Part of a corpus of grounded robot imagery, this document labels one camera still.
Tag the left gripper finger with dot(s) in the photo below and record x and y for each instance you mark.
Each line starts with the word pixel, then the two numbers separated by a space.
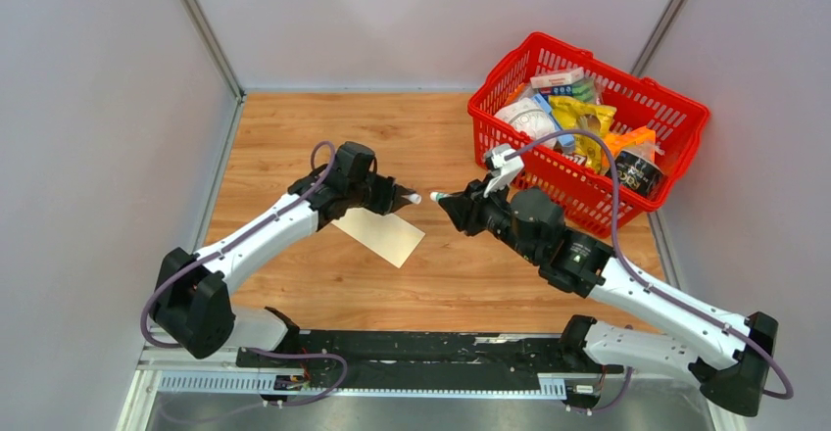
pixel 399 203
pixel 401 191

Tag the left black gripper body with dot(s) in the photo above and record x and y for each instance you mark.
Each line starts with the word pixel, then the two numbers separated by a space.
pixel 379 193

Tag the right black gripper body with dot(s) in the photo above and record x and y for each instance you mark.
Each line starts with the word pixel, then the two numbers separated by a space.
pixel 491 213

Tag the green white glue stick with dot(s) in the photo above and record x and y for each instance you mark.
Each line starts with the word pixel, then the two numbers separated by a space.
pixel 436 196

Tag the cream paper envelope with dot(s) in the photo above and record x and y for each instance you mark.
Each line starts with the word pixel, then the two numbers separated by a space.
pixel 388 236

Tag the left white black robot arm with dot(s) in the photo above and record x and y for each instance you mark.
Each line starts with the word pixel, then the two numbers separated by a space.
pixel 190 307

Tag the white round pouch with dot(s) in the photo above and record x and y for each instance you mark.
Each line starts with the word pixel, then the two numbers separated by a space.
pixel 526 116

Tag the blue flat package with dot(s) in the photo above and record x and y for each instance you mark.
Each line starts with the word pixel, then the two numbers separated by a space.
pixel 566 143

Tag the yellow snack bag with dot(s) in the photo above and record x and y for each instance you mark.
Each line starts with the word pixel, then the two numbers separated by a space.
pixel 594 118

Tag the red plastic shopping basket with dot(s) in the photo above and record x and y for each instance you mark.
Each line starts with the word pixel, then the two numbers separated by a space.
pixel 595 201

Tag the black round can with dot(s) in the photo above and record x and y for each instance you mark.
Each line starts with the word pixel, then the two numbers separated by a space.
pixel 638 173

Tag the green blue packet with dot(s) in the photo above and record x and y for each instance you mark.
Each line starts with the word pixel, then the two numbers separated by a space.
pixel 584 90

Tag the white red box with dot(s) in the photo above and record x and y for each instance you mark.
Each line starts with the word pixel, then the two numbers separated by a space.
pixel 558 78

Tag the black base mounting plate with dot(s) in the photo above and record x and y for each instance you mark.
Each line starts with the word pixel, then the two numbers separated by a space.
pixel 321 363

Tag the orange package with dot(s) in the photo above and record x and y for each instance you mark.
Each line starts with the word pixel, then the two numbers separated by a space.
pixel 641 142

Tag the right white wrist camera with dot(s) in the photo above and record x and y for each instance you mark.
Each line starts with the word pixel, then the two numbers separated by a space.
pixel 504 165

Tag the aluminium frame rail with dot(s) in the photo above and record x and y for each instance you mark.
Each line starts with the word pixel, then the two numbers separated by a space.
pixel 171 391

